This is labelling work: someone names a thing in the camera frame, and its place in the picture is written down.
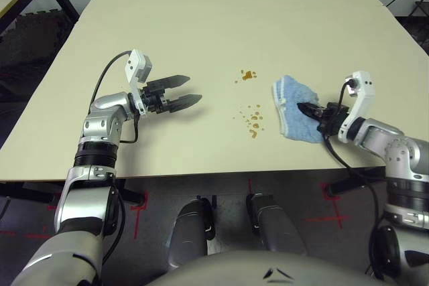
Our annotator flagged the grey left robot leg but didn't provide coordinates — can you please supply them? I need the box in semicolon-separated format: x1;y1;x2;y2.
166;196;216;271

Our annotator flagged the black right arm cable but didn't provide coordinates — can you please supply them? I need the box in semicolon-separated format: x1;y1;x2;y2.
321;80;387;281

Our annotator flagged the grey right robot leg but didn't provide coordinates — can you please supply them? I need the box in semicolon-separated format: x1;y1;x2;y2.
245;192;308;257

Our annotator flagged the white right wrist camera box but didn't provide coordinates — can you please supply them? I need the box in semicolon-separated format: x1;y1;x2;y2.
337;70;374;143

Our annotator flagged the grey robot leg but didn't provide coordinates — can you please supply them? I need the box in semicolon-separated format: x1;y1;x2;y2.
245;192;308;257
166;196;216;271

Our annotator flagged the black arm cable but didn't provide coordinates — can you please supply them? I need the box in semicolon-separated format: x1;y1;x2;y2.
321;80;387;281
89;50;140;267

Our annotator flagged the red tape floor cross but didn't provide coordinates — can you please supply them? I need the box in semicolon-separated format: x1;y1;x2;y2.
302;182;351;230

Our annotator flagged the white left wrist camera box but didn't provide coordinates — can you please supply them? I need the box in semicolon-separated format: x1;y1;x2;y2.
123;48;154;115

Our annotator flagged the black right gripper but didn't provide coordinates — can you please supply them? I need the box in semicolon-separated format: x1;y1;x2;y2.
297;100;351;137

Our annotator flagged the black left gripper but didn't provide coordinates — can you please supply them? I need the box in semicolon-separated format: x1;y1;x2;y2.
135;74;203;115

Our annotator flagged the large brown droplet spill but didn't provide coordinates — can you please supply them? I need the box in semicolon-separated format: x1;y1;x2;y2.
233;103;265;139

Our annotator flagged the light blue terry rag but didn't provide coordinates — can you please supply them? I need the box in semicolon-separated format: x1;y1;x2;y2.
271;74;325;145

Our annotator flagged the small brown liquid spill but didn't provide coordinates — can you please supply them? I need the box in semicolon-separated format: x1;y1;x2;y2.
234;69;258;83

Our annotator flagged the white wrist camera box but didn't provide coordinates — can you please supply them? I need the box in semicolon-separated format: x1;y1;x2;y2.
123;48;154;115
337;70;374;143

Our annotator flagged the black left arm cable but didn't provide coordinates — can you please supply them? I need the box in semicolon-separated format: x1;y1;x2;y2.
89;50;140;267

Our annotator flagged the black foam floor mat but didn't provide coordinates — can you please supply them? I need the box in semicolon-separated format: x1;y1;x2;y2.
0;9;73;99

